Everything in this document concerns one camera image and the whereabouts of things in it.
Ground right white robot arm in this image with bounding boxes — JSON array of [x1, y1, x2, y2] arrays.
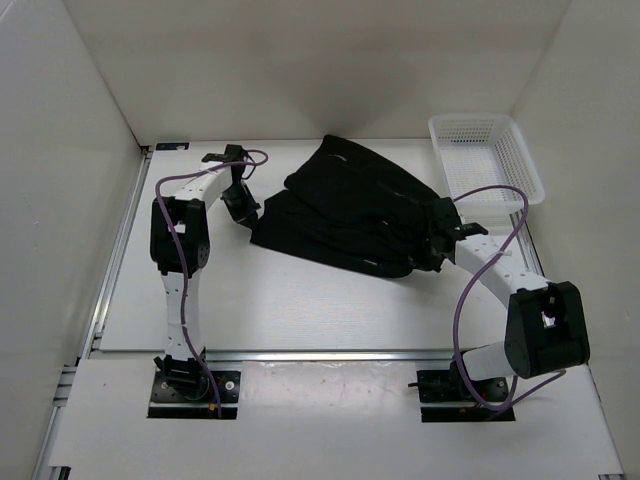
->
[[424, 198, 591, 400]]

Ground aluminium left rail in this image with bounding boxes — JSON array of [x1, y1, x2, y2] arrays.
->
[[31, 146, 154, 479]]

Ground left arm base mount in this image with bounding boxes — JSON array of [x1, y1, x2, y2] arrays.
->
[[147, 356, 241, 420]]

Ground aluminium right rail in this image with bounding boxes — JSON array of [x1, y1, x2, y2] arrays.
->
[[509, 212, 628, 479]]

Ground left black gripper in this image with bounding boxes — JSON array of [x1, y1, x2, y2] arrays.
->
[[220, 184, 260, 230]]

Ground aluminium front rail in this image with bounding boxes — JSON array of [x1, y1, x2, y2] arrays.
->
[[75, 349, 453, 365]]

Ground aluminium rail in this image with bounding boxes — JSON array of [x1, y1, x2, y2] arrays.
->
[[31, 146, 154, 479], [75, 349, 453, 365], [509, 212, 628, 479]]

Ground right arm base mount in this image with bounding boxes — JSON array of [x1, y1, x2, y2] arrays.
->
[[407, 361, 516, 423]]

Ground white plastic mesh basket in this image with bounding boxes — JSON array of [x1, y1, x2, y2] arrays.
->
[[428, 113, 545, 217]]

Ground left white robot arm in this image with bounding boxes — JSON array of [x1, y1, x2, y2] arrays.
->
[[150, 144, 268, 362]]

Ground black shorts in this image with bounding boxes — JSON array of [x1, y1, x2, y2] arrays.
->
[[250, 135, 443, 279]]

